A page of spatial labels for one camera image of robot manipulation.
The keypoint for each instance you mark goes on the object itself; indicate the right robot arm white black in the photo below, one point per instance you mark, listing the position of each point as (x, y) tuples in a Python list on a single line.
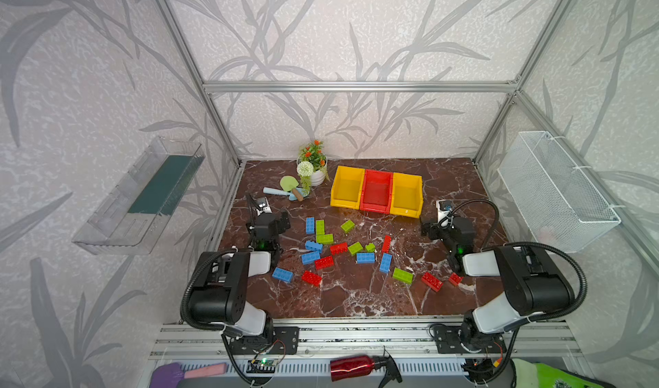
[(540, 282)]

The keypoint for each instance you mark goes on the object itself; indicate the purple pink brush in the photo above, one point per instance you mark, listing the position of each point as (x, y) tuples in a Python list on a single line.
[(170, 375)]

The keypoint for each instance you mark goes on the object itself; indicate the red middle bin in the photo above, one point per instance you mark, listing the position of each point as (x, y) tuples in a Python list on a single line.
[(376, 191)]

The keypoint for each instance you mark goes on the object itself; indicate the red spray bottle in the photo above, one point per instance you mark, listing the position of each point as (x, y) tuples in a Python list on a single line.
[(364, 365)]

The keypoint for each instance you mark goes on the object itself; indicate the small red brick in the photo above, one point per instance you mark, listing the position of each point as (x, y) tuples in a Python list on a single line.
[(455, 280)]

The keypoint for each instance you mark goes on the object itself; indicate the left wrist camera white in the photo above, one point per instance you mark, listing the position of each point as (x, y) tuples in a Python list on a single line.
[(262, 205)]

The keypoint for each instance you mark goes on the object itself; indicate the green brick bottom right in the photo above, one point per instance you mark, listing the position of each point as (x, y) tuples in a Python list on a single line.
[(403, 276)]

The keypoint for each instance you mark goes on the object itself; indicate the green brick flat left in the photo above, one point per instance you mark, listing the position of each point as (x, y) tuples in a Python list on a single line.
[(326, 239)]

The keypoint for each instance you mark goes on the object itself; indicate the potted plant orange flowers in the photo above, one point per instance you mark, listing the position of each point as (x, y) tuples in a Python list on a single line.
[(312, 165)]

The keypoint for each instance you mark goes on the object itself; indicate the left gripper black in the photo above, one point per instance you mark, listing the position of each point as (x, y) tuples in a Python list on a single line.
[(258, 218)]

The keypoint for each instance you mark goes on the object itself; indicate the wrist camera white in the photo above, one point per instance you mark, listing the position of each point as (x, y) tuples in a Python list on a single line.
[(262, 205), (444, 208)]

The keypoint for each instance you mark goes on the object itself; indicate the yellow bin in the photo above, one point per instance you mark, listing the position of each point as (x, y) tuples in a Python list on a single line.
[(346, 190), (407, 195)]

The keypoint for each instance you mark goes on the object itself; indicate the blue brick upright top left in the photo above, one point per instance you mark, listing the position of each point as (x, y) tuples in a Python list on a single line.
[(310, 226)]

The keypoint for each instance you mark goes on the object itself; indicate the blue brick centre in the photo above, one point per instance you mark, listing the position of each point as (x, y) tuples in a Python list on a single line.
[(365, 258)]

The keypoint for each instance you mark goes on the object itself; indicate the blue brick far left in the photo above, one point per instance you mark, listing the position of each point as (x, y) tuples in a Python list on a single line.
[(283, 275)]

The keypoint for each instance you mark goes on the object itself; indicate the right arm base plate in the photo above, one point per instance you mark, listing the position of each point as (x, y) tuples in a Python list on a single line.
[(461, 341)]

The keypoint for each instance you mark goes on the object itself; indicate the white wire basket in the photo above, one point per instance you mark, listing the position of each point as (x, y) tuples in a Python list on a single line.
[(559, 203)]

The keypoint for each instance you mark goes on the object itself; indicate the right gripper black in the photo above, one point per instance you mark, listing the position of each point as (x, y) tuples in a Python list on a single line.
[(438, 228)]

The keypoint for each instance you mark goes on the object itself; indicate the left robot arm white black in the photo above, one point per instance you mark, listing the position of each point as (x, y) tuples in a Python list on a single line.
[(215, 298)]

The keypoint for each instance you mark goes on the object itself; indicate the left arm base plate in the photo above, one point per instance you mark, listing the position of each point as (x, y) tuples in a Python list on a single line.
[(280, 340)]

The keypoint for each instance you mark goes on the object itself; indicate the blue brick upright right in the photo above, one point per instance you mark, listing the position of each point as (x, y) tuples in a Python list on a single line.
[(385, 263)]

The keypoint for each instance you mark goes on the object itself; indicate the green toy shovel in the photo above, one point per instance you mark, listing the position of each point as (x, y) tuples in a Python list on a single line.
[(290, 187)]

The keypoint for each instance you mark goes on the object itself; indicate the green brick upright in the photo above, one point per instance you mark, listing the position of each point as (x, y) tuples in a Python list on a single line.
[(319, 227)]

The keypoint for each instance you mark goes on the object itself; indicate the small green brick near bins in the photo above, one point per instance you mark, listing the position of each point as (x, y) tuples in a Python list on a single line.
[(348, 226)]

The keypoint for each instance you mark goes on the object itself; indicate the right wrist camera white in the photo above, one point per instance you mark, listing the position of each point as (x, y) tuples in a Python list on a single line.
[(444, 208)]

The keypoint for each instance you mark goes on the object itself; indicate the green white cloth object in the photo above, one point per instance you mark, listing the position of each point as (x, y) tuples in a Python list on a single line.
[(539, 375)]

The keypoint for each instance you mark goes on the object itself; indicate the blue brick middle left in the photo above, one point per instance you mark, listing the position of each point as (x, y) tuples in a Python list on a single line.
[(312, 246)]

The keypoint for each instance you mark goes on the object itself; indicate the clear wall shelf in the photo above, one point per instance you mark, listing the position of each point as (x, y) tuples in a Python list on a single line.
[(134, 215)]

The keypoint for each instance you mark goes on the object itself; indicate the blue brick upright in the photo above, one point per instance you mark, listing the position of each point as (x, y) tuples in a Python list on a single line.
[(310, 226), (385, 263)]

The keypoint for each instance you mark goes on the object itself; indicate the blue brick lower left cluster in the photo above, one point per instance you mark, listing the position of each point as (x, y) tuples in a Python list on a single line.
[(310, 257)]

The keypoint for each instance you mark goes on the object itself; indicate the right yellow bin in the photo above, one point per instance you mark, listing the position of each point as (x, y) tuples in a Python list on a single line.
[(407, 195)]

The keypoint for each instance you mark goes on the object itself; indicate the left yellow bin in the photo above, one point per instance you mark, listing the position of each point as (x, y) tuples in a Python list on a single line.
[(346, 190)]

